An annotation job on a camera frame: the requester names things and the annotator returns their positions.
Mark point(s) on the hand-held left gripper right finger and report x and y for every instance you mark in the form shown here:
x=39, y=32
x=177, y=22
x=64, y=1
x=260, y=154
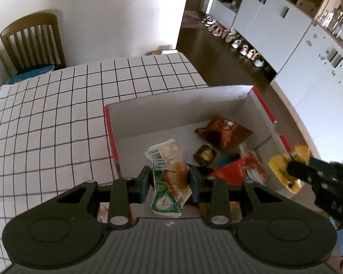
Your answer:
x=195, y=184

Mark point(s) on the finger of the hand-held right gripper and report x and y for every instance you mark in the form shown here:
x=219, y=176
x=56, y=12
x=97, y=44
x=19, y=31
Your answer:
x=303, y=169

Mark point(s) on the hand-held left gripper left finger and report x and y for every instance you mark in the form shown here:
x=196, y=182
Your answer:
x=145, y=184

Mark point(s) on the yellow snack packet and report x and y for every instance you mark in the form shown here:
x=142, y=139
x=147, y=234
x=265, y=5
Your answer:
x=280, y=165

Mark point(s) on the bun packet with green label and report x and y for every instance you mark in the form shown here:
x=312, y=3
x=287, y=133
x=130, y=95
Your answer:
x=168, y=177

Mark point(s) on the orange and white snack packet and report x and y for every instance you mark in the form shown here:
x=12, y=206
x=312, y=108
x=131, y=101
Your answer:
x=240, y=171

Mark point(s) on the red and gold foil packet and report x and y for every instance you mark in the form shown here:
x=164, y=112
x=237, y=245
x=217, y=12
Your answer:
x=223, y=132

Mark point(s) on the red cardboard box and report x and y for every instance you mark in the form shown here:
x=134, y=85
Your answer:
x=174, y=114

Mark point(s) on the small dark packet gold disc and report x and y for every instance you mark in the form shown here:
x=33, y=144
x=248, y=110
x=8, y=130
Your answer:
x=205, y=154

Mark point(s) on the blue snack packet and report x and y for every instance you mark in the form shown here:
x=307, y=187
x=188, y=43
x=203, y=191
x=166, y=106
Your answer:
x=230, y=159

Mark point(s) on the white cabinet with stickers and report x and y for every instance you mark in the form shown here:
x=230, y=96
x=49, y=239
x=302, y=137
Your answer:
x=317, y=91

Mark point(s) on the white checked tablecloth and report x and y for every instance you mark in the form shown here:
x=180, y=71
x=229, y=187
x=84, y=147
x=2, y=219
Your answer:
x=60, y=105

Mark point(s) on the small cardboard box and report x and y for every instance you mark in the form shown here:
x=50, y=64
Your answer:
x=160, y=52

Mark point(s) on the row of shoes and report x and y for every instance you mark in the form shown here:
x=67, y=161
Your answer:
x=234, y=41

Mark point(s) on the tall white two-door cabinet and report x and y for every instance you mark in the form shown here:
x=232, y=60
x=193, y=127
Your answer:
x=271, y=20

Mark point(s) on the wooden shelf with jars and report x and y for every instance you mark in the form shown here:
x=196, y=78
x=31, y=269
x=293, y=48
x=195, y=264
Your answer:
x=337, y=20

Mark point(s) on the blue box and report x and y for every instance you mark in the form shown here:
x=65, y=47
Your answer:
x=31, y=74

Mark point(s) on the pink floor mat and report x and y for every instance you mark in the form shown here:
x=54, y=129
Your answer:
x=193, y=20

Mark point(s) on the low white cabinet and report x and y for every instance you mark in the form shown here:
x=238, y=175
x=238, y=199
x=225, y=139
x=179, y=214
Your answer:
x=223, y=12

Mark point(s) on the wooden slatted chair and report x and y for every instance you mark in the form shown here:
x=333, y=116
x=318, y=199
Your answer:
x=31, y=22

